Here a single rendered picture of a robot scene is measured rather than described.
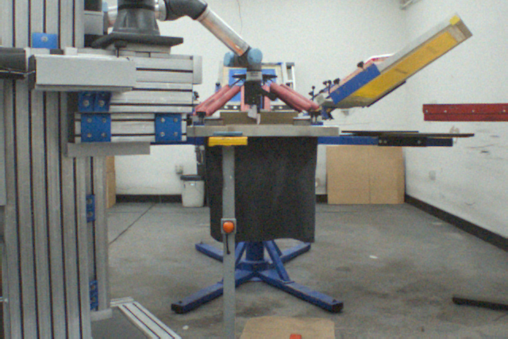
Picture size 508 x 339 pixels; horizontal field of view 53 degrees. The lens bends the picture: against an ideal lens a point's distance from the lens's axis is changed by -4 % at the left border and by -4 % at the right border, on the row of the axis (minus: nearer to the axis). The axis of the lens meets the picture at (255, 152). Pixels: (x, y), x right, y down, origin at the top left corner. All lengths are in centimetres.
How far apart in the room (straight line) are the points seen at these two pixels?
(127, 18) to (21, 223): 70
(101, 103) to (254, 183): 80
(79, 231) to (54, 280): 17
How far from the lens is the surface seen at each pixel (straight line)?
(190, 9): 232
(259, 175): 211
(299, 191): 213
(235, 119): 260
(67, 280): 180
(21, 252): 175
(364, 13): 705
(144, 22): 163
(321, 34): 689
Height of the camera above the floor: 100
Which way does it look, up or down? 3 degrees down
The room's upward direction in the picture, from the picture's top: straight up
